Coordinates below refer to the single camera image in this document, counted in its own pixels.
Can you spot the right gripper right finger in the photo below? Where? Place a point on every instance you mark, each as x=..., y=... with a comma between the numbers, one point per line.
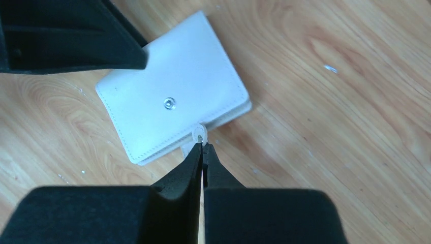
x=237, y=214

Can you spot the white leather card holder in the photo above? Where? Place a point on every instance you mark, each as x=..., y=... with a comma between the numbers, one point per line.
x=188, y=88

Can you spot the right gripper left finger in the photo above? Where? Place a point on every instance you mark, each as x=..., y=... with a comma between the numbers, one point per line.
x=164, y=212

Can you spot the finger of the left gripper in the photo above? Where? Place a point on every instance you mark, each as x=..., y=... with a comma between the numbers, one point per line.
x=50, y=37

